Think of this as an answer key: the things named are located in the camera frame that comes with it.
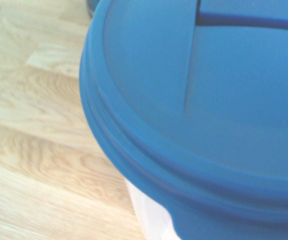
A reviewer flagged clear pitcher with blue lid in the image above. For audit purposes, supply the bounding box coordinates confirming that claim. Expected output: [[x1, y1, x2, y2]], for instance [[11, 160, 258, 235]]
[[79, 0, 288, 240]]

